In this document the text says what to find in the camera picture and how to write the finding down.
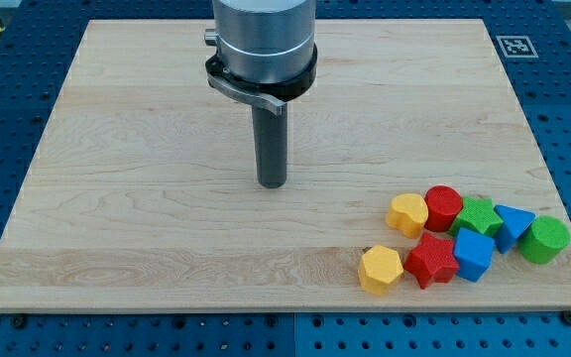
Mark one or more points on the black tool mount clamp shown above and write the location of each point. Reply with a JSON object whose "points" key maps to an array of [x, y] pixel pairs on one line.
{"points": [[272, 97]]}

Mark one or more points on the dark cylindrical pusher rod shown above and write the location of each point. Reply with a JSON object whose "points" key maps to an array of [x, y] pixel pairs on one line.
{"points": [[270, 137]]}

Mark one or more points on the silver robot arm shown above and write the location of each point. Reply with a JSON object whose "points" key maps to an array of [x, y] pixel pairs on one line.
{"points": [[265, 57]]}

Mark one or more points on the yellow hexagon block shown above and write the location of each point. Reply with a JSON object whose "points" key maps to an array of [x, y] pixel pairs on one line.
{"points": [[380, 269]]}

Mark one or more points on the wooden board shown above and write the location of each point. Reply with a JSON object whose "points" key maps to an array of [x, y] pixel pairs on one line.
{"points": [[142, 196]]}

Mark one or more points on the yellow heart block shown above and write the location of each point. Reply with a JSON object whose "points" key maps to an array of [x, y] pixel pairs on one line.
{"points": [[408, 213]]}

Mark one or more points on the red cylinder block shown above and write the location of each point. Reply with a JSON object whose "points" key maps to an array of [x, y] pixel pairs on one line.
{"points": [[444, 204]]}

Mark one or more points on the red star block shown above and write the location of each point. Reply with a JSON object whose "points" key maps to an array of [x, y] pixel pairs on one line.
{"points": [[432, 261]]}

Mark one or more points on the green star block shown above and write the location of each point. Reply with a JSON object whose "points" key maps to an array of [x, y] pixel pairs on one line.
{"points": [[478, 215]]}

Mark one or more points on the blue cube block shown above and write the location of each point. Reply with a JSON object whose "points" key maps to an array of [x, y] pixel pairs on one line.
{"points": [[473, 252]]}

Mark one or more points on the fiducial marker tag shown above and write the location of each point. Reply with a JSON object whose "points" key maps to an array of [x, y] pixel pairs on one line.
{"points": [[517, 47]]}

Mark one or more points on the blue triangle block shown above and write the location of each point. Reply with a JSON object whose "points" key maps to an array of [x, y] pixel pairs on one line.
{"points": [[515, 223]]}

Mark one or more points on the green cylinder block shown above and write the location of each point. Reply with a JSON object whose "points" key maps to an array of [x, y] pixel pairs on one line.
{"points": [[544, 239]]}

